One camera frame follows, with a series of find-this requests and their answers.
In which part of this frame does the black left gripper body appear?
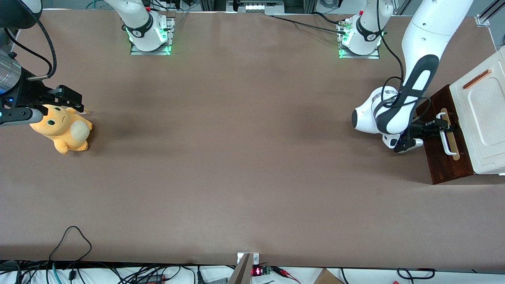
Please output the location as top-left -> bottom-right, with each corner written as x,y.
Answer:
400,120 -> 426,143

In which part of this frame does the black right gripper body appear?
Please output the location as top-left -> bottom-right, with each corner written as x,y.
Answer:
4,69 -> 60,109

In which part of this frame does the white drawer handle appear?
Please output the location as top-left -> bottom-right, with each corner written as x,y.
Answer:
436,112 -> 457,156

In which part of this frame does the light wooden strip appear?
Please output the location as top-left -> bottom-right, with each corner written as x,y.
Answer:
440,108 -> 461,161

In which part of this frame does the yellow plush toy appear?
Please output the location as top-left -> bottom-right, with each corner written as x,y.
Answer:
30,104 -> 94,155

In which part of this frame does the white plastic cabinet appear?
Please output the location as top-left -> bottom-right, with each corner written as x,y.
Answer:
449,45 -> 505,176

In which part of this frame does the copper coloured strip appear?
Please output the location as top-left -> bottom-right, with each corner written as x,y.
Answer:
463,69 -> 492,90

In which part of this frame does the brown cardboard piece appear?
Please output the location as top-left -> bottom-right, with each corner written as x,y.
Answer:
314,268 -> 346,284

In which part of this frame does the white lit device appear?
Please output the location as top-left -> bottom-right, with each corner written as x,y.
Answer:
226,0 -> 285,15

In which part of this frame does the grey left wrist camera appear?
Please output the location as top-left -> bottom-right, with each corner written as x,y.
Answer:
394,137 -> 425,154

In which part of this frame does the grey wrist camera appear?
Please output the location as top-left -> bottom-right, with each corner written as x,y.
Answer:
394,137 -> 425,154
0,106 -> 44,127

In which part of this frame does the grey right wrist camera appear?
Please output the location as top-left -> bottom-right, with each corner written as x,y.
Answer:
0,106 -> 44,127

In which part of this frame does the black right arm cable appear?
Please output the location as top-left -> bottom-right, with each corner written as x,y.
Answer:
3,18 -> 58,81

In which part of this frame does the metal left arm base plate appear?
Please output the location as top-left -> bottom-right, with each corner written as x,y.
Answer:
338,18 -> 381,60

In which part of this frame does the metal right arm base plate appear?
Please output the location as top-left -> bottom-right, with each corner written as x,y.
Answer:
130,16 -> 176,56

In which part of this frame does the aluminium frame profile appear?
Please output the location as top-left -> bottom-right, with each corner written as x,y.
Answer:
475,0 -> 505,27

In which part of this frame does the thin black looped cable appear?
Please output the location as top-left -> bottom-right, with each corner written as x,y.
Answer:
48,226 -> 93,263

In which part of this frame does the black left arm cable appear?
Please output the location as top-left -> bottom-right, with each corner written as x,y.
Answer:
375,0 -> 432,123

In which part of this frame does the black flat looped cable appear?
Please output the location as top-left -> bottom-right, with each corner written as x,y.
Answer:
397,267 -> 436,280

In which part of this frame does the black cable to arm base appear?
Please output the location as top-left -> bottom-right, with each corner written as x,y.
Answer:
272,12 -> 350,35

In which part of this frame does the red wire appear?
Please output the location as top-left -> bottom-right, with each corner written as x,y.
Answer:
272,266 -> 302,284

